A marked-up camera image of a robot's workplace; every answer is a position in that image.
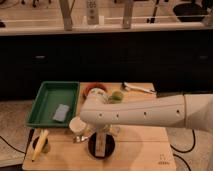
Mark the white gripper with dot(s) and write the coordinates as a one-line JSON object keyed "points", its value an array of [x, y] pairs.
{"points": [[107, 129]]}

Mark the white eraser block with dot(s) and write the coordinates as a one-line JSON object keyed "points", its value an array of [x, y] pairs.
{"points": [[100, 145]]}

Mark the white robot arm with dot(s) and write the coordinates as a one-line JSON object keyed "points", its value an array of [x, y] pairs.
{"points": [[191, 111]]}

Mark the dark purple bowl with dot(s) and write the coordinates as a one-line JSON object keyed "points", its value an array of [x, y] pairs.
{"points": [[109, 147]]}

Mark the red bowl with beans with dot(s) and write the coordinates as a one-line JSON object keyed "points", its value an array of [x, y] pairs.
{"points": [[90, 86]]}

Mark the white cup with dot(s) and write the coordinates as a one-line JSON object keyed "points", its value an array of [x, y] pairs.
{"points": [[77, 126]]}

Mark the blue sponge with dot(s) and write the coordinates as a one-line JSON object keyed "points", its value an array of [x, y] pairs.
{"points": [[61, 112]]}

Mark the small black dish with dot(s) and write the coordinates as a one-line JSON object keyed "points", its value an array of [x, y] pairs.
{"points": [[35, 143]]}

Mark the green plastic tray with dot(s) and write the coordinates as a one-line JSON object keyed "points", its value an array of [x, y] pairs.
{"points": [[50, 96]]}

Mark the black office chair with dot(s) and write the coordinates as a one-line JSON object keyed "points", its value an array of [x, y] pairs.
{"points": [[189, 12]]}

